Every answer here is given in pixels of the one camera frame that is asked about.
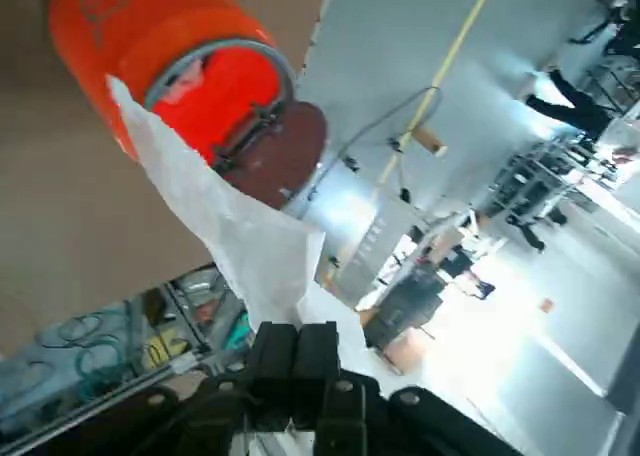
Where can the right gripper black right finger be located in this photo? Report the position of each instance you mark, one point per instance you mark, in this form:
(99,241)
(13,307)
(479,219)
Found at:
(317,356)

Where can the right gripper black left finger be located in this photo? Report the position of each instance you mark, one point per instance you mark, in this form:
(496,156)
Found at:
(270,356)

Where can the white tissue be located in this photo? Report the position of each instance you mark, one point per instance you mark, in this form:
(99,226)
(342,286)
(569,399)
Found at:
(225,226)

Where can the orange bin with hinged lid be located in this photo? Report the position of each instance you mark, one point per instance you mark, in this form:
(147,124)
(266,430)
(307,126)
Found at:
(125,36)

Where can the grey metal cabinet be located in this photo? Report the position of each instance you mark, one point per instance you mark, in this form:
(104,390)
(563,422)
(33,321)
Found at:
(370,261)

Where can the person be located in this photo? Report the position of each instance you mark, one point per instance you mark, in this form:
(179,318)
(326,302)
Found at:
(530,233)
(575,106)

